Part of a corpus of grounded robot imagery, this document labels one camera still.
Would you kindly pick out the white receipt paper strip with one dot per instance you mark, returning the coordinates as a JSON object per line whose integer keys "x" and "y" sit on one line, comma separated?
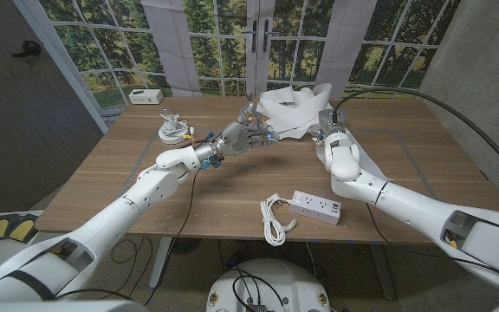
{"x": 293, "y": 112}

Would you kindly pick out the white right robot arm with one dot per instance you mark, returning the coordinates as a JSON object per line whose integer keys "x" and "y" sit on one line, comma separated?
{"x": 405, "y": 199}

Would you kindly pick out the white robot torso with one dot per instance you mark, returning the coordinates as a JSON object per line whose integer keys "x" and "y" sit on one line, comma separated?
{"x": 271, "y": 281}

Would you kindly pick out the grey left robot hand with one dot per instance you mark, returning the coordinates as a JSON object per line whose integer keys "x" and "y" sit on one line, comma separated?
{"x": 236, "y": 138}

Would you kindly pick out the black round ribbed object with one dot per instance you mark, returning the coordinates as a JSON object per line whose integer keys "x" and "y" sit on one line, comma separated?
{"x": 184, "y": 245}

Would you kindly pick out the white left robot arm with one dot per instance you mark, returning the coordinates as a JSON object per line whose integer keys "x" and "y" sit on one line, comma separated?
{"x": 115, "y": 208}

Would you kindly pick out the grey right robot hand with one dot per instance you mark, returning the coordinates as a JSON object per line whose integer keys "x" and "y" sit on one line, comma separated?
{"x": 329, "y": 121}

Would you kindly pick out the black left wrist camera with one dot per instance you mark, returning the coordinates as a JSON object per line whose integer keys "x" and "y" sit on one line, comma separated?
{"x": 215, "y": 161}

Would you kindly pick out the grey table leg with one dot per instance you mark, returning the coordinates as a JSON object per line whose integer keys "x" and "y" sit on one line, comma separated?
{"x": 381, "y": 271}

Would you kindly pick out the printed window backdrop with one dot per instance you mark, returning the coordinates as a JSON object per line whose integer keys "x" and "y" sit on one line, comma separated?
{"x": 102, "y": 43}

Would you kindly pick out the white table leg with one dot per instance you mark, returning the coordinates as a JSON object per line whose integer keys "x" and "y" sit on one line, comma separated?
{"x": 160, "y": 262}

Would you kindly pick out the white power strip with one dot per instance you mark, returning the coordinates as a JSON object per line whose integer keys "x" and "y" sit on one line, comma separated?
{"x": 314, "y": 207}

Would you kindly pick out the white outlet box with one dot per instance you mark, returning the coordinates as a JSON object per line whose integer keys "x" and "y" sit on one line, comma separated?
{"x": 145, "y": 96}

